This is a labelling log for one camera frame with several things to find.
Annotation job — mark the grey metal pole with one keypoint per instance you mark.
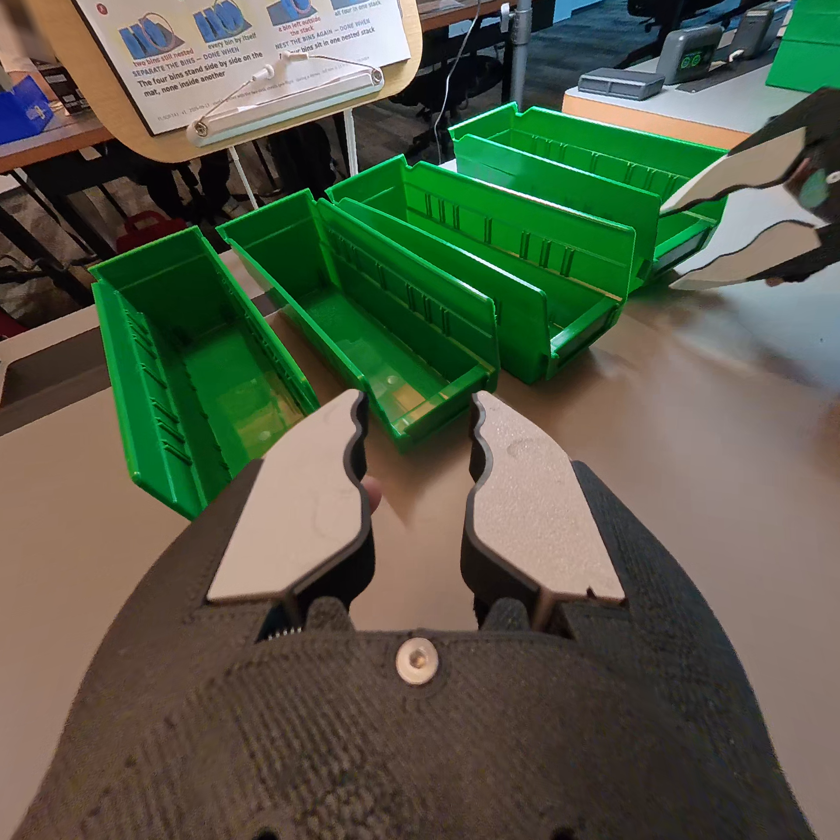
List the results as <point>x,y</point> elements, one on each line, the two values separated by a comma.
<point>518,52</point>

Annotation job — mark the blue plastic bin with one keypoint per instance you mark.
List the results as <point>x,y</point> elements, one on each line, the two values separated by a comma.
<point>26,111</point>

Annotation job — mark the grey flat case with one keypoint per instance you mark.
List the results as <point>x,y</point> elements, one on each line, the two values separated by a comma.
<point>620,85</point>

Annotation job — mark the red bag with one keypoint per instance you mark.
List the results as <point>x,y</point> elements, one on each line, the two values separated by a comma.
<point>148,229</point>

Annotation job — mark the person's left hand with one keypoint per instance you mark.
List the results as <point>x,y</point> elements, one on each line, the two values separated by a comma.
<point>373,495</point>

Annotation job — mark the wood-edged white table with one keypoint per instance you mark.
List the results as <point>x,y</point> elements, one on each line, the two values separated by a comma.
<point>689,108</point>

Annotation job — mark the brown wooden table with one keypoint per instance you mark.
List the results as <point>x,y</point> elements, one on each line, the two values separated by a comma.
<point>46,141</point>

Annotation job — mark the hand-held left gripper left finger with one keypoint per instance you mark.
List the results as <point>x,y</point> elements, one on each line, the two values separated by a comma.
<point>295,525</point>

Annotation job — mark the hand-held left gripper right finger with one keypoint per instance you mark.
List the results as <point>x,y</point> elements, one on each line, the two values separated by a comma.
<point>544,525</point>

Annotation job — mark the clear page holder bar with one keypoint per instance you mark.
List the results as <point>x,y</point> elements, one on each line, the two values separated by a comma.
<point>289,108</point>

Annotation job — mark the white board stand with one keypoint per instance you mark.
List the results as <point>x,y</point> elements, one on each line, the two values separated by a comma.
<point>351,138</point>

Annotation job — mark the white instruction sheet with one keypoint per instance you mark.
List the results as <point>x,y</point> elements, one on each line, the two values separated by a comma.
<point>229,72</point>

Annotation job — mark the green plastic bin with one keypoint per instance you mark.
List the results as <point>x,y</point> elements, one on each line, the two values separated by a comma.
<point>367,341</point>
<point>197,367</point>
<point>558,170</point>
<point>472,262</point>

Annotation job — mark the stack of green bins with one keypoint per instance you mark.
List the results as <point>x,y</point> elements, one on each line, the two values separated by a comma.
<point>807,52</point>

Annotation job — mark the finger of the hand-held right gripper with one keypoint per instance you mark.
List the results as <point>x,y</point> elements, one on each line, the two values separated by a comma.
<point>735,170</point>
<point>754,256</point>

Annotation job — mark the black printed card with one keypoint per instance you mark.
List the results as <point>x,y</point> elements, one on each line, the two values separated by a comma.
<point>62,88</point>

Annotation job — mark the grey device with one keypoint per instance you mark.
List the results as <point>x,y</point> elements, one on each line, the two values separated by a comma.
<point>689,56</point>
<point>754,29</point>

